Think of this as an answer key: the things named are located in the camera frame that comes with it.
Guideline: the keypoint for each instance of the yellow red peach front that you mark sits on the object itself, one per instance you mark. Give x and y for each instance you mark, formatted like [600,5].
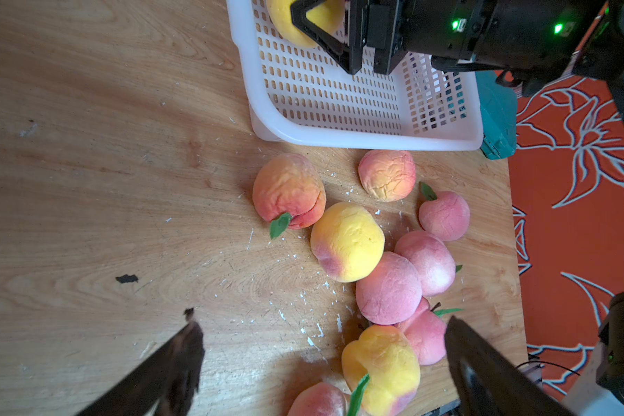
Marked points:
[385,354]

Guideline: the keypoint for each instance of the pink peach front with leaf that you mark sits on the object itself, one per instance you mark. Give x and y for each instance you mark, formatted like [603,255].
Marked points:
[322,399]

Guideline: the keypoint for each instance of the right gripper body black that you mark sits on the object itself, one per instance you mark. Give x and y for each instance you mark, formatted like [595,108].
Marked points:
[448,31]

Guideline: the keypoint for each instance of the pink plastic perforated basket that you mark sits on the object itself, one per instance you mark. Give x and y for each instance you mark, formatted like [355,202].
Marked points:
[304,98]

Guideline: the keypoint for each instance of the orange pink peach near basket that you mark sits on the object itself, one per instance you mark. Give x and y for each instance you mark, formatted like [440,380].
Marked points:
[387,175]

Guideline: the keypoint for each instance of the pink peach with leaf upper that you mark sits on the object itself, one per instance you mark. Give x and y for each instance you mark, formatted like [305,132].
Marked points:
[434,263]

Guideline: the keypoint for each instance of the pink peach with leaf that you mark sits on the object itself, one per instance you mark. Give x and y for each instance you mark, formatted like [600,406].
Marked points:
[434,263]
[322,399]
[425,331]

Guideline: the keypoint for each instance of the orange red peach with leaf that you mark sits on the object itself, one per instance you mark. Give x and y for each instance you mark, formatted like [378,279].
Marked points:
[288,193]

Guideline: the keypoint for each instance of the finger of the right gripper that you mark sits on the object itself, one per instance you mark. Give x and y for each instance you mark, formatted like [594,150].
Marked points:
[347,55]

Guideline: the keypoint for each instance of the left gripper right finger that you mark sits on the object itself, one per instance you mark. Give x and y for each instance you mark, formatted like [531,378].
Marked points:
[486,382]

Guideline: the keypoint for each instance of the green plastic tool case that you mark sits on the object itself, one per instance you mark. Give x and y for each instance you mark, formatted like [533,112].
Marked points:
[498,106]

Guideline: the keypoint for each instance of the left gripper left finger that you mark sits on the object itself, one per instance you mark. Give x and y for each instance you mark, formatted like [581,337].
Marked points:
[166,382]

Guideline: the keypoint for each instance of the pink peach with leaf lower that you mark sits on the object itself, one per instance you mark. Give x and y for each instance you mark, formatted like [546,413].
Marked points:
[425,331]

